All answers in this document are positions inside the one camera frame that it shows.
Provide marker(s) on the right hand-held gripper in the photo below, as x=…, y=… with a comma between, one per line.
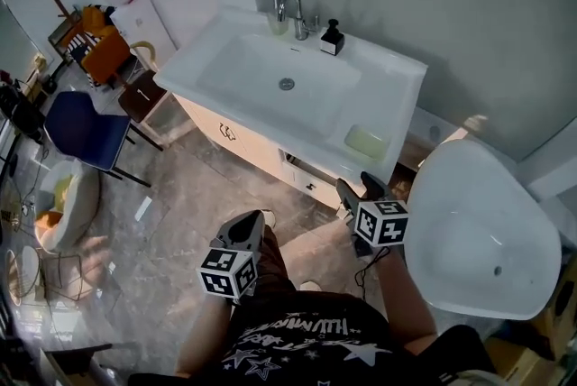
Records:
x=381, y=224

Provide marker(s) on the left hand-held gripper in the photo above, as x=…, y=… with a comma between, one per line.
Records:
x=225, y=273

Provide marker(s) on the person's right forearm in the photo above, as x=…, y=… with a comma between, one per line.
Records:
x=405, y=298

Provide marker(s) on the person's left forearm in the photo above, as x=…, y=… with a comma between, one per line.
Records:
x=205, y=339

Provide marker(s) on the person's white shoe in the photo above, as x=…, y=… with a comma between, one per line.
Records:
x=269, y=217
x=308, y=285

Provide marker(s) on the person's brown shorts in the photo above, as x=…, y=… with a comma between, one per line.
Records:
x=272, y=267

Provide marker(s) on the green soap dish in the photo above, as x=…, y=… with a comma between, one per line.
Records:
x=366, y=143

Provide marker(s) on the cream vanity cabinet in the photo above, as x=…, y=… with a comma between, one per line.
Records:
x=252, y=149

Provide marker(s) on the white paper sheet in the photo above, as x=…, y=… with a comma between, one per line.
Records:
x=143, y=209

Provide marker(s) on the white rectangular sink basin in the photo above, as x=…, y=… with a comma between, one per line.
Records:
x=270, y=104

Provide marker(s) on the white oval bathtub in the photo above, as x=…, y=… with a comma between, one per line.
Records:
x=478, y=231

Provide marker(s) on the chrome sink drain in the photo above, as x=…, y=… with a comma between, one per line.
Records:
x=286, y=83

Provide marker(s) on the black star print shirt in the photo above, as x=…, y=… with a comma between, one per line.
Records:
x=315, y=343

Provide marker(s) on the black soap dispenser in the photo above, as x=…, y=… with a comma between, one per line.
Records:
x=332, y=40

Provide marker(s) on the brown stool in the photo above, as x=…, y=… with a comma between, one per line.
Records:
x=140, y=98

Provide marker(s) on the white round cushion seat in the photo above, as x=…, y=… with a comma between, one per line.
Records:
x=74, y=204

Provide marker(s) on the chrome faucet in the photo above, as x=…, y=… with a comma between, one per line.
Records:
x=298, y=16

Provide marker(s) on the clear plastic cup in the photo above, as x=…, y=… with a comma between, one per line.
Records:
x=278, y=24

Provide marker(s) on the blue chair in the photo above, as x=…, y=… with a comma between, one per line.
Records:
x=85, y=131

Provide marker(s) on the white toothbrush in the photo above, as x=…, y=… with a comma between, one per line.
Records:
x=275, y=3

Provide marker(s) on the orange armchair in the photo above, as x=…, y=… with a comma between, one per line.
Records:
x=106, y=55

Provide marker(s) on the white small fridge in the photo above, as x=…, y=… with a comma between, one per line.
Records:
x=144, y=25

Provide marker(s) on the cardboard box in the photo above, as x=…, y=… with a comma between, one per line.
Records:
x=532, y=357

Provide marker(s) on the striped black white cushion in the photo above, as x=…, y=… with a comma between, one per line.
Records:
x=83, y=46

